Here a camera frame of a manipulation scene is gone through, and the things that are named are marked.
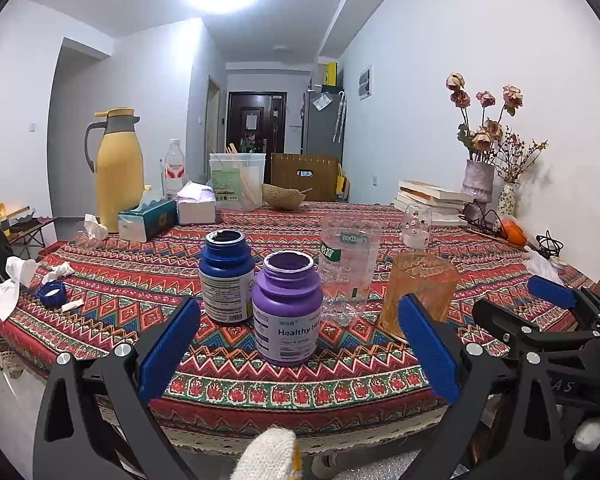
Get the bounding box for small folding table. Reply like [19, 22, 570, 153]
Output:
[5, 215, 58, 248]

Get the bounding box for dried yellow flower branches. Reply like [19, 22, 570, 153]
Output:
[495, 132, 550, 185]

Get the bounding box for person's left hand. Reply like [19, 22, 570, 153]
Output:
[230, 426, 301, 480]

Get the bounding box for white tissue pack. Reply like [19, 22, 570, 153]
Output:
[176, 181, 218, 225]

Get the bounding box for wooden crate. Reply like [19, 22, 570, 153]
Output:
[271, 153, 341, 203]

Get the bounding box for clear cut plastic bottle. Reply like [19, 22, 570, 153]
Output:
[320, 214, 383, 327]

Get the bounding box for clear printed glass cup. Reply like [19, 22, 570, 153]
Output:
[402, 205, 432, 250]

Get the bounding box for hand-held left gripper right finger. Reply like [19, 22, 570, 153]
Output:
[397, 294, 566, 480]

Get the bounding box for bundle of wooden chopsticks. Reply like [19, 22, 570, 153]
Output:
[225, 144, 262, 211]

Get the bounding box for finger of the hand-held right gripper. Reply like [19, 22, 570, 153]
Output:
[526, 275, 600, 332]
[472, 299, 597, 360]

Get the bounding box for red label water bottle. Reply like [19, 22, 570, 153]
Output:
[164, 138, 187, 198]

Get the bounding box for dark blue supplement bottle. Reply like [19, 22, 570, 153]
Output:
[199, 230, 256, 325]

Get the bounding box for large crumpled white tissue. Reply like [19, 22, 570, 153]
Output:
[0, 256, 40, 322]

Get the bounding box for clear plastic container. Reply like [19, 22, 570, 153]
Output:
[209, 153, 267, 213]

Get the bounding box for pink textured vase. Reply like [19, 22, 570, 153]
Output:
[461, 159, 496, 204]

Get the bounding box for black wire rack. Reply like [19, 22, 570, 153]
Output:
[457, 201, 506, 235]

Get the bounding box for small patterned vase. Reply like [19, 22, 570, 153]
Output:
[497, 183, 518, 218]

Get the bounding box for silver glittery sheet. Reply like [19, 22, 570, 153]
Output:
[330, 452, 416, 480]

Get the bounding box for grey refrigerator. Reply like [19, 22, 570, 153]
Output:
[302, 87, 345, 158]

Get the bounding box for orange fruit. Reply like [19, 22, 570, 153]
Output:
[500, 219, 527, 243]

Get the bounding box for dried pink roses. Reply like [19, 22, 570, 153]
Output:
[445, 72, 525, 163]

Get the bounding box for person's right hand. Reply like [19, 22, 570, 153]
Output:
[572, 412, 600, 453]

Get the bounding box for black cable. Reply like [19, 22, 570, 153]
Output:
[535, 230, 565, 258]

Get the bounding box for stack of books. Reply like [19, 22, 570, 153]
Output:
[394, 180, 481, 226]

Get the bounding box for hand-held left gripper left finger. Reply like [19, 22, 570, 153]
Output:
[32, 296, 202, 480]

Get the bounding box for purple supplement bottle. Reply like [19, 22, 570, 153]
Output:
[252, 251, 324, 367]

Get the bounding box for amber glass cup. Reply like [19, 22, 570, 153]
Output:
[379, 251, 461, 343]

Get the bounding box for blue bottle cap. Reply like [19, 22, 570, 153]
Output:
[36, 280, 67, 307]

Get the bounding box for yellow thermos jug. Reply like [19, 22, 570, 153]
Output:
[84, 107, 146, 233]

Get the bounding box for woven bowl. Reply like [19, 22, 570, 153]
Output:
[261, 183, 308, 211]

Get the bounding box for dark entrance door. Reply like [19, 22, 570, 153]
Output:
[226, 91, 287, 156]

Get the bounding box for white umbrella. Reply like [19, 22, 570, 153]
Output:
[333, 91, 348, 143]

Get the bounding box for teal tissue box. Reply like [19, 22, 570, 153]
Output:
[117, 199, 179, 242]

